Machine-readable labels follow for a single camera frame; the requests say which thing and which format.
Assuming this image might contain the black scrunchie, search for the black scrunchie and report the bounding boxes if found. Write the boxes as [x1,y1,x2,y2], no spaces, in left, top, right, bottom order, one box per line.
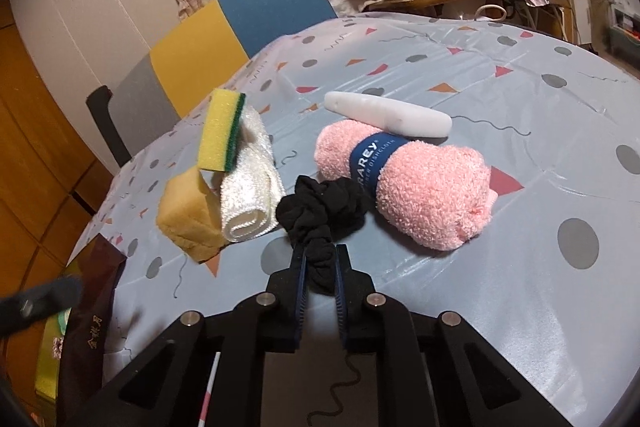
[276,176,373,295]

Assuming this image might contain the white plastic tube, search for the white plastic tube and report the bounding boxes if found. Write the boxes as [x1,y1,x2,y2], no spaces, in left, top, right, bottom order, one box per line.
[324,91,452,139]

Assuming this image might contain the yellow green scrub sponge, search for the yellow green scrub sponge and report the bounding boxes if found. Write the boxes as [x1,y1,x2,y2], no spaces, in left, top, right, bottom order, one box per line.
[198,89,245,172]

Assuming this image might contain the green silicone bottle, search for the green silicone bottle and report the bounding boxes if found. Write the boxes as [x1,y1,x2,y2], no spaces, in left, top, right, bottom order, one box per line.
[58,309,72,336]

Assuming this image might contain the pink satin scrunchie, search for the pink satin scrunchie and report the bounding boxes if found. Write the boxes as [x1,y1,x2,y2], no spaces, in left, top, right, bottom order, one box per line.
[52,337,64,360]

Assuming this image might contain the white rolled cloth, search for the white rolled cloth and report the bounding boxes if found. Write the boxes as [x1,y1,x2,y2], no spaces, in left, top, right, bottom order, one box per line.
[220,105,285,243]

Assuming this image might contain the pink rolled towel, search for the pink rolled towel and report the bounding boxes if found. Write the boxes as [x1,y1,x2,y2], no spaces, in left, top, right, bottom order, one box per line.
[314,119,498,251]

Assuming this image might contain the tan porous sponge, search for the tan porous sponge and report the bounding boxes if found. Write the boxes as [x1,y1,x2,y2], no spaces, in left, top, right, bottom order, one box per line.
[156,166,228,263]

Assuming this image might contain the wooden cabinet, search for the wooden cabinet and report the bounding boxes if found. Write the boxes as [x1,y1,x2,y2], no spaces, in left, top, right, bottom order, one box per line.
[1,0,113,296]

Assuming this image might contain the patterned plastic tablecloth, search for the patterned plastic tablecloth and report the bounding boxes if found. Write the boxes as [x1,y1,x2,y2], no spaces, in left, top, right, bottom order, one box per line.
[74,14,639,426]

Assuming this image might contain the grey yellow blue chair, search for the grey yellow blue chair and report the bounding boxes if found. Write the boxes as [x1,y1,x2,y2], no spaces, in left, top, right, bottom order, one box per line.
[86,0,336,166]

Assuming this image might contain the wooden side table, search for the wooden side table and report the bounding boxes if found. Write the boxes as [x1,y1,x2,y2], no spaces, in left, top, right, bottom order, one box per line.
[362,0,580,44]

